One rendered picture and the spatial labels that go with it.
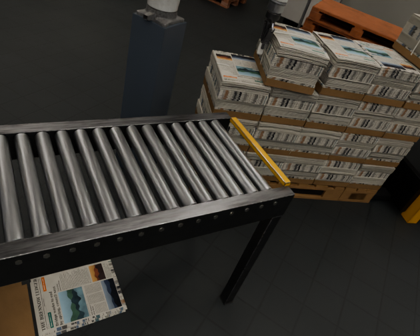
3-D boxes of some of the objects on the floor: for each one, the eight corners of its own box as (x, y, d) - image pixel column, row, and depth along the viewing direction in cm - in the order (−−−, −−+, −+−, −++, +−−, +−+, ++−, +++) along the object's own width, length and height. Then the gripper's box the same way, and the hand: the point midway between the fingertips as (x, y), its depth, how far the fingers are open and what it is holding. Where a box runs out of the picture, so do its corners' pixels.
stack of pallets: (375, 93, 466) (413, 32, 415) (367, 113, 408) (410, 46, 358) (298, 57, 491) (325, -5, 440) (279, 72, 433) (308, 3, 383)
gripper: (285, 17, 182) (268, 60, 197) (277, 8, 192) (262, 50, 207) (271, 13, 180) (255, 58, 195) (265, 5, 190) (250, 47, 205)
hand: (261, 48), depth 199 cm, fingers closed
